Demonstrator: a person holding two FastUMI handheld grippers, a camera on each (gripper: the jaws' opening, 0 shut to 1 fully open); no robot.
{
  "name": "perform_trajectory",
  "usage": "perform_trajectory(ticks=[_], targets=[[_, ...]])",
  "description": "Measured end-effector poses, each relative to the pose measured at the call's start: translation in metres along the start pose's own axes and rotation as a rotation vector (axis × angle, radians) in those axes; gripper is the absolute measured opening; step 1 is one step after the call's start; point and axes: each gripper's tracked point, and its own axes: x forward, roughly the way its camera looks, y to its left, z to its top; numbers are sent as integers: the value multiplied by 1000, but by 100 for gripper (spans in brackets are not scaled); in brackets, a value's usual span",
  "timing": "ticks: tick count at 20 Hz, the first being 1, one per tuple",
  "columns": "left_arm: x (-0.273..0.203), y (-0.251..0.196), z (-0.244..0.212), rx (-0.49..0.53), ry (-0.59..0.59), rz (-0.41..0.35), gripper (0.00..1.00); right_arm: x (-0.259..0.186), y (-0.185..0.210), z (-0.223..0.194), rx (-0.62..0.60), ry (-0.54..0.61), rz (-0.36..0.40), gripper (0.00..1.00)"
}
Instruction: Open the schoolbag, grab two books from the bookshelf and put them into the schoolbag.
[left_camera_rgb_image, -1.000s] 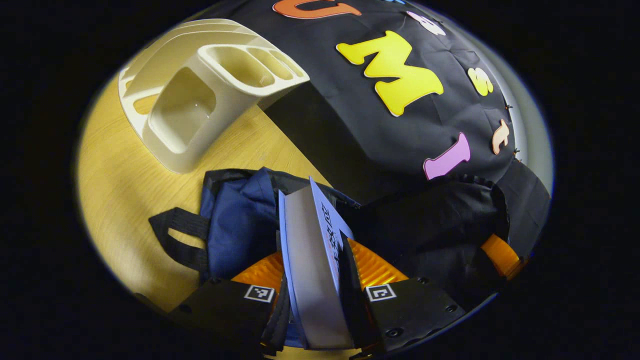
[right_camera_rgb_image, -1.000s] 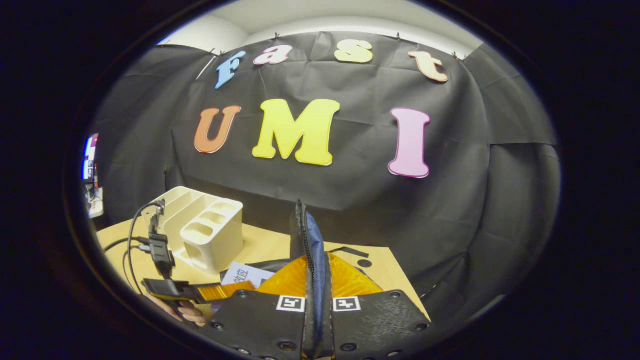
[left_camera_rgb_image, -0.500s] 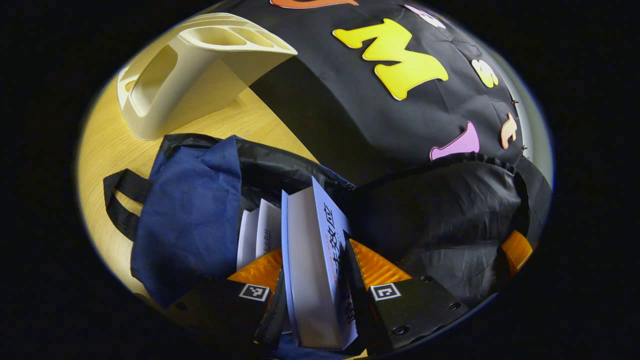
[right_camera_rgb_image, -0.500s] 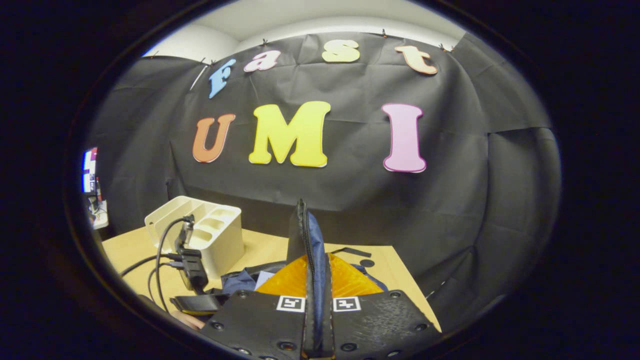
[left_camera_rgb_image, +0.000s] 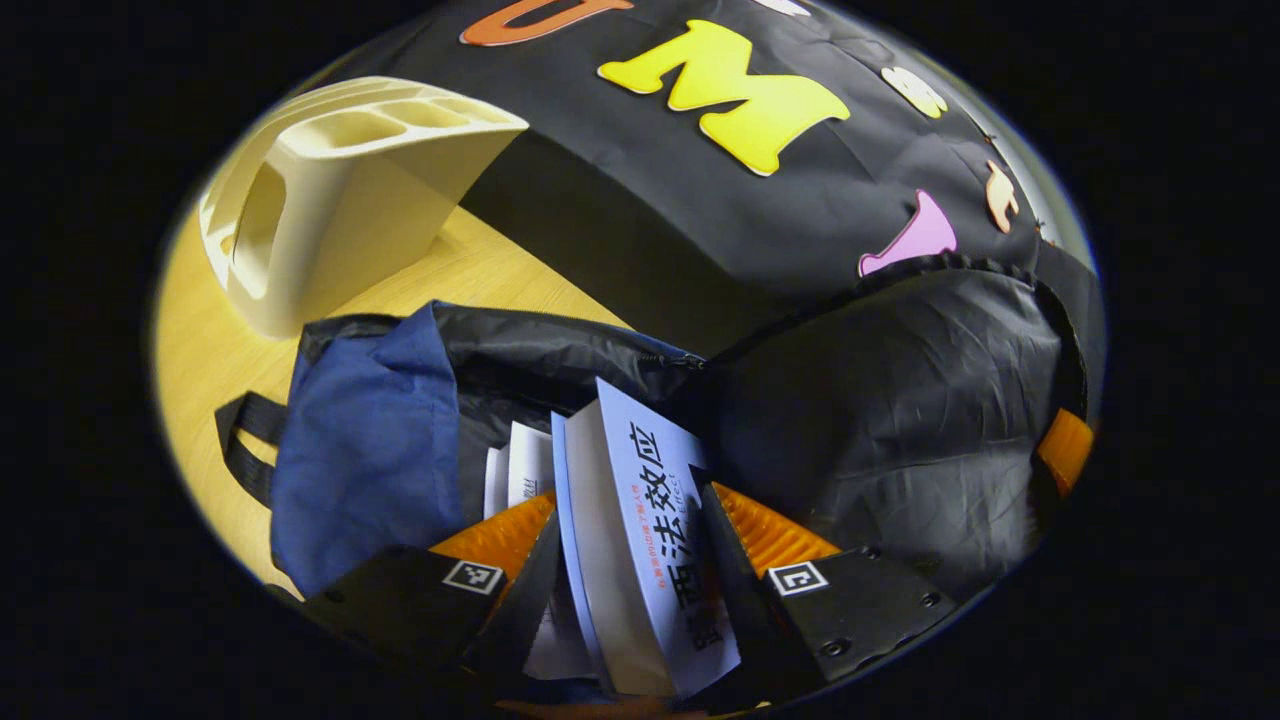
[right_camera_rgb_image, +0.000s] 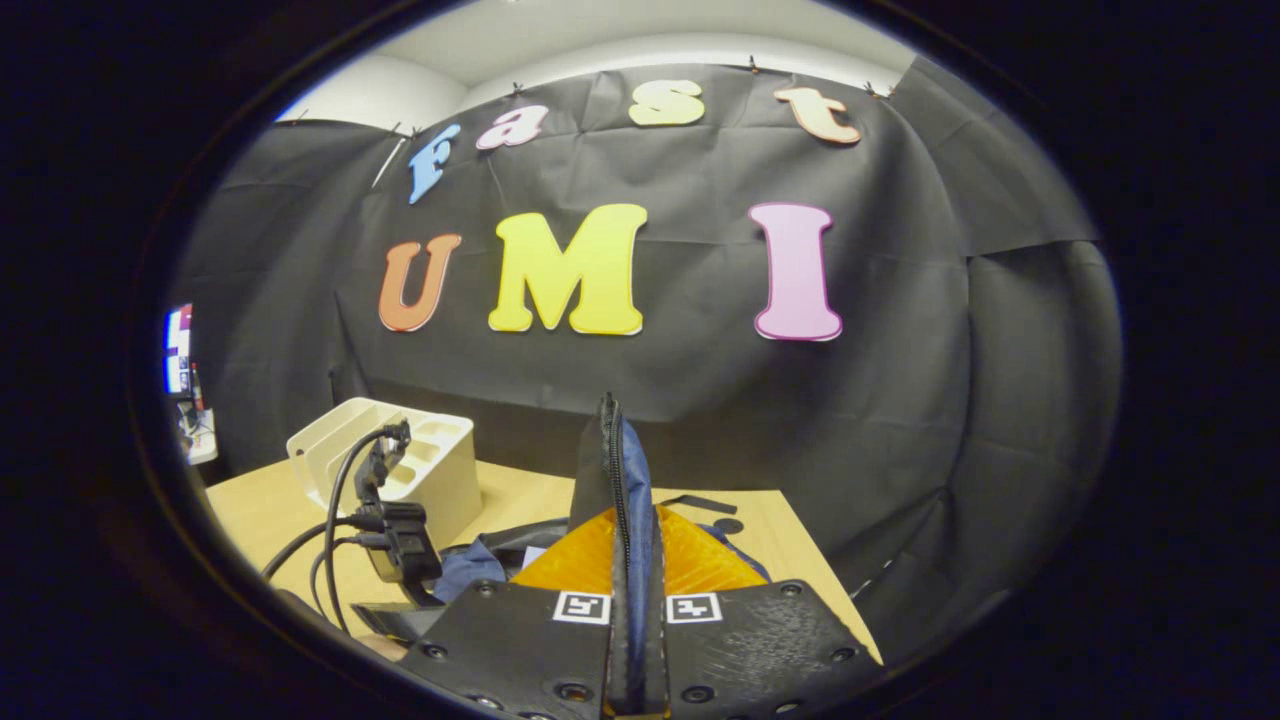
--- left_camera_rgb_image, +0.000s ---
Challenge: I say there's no purple-grey book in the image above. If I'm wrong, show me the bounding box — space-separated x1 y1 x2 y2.
550 377 743 699

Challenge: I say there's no black backdrop cloth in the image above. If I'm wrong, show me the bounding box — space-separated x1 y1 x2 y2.
300 0 1091 356

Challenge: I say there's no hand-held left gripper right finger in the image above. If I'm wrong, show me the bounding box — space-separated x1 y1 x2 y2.
690 468 959 701

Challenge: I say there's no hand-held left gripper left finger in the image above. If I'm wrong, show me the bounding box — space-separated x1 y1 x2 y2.
300 490 563 691

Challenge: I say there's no white book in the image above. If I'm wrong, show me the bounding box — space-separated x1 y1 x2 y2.
483 420 601 683

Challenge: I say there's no blue schoolbag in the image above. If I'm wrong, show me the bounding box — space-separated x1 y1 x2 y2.
215 252 1101 621

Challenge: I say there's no white plastic bookshelf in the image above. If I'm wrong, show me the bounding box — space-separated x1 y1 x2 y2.
198 76 531 341

